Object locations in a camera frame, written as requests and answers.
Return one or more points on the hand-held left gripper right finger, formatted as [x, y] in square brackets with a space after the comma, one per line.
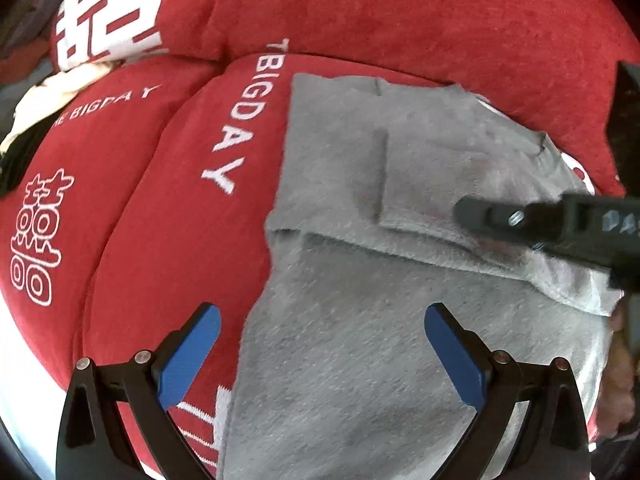
[452, 352]

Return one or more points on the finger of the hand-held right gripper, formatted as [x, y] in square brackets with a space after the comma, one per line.
[505, 217]

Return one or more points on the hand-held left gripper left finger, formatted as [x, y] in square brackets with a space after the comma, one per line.
[192, 352]

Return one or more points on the person's right hand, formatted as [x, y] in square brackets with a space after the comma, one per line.
[622, 375]

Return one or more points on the white cloth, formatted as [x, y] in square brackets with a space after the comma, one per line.
[55, 85]

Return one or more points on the grey fleece garment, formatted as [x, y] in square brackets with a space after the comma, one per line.
[360, 280]

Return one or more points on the red blanket white lettering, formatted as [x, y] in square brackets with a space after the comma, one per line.
[350, 10]

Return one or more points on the black cloth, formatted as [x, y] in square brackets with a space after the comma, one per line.
[17, 152]

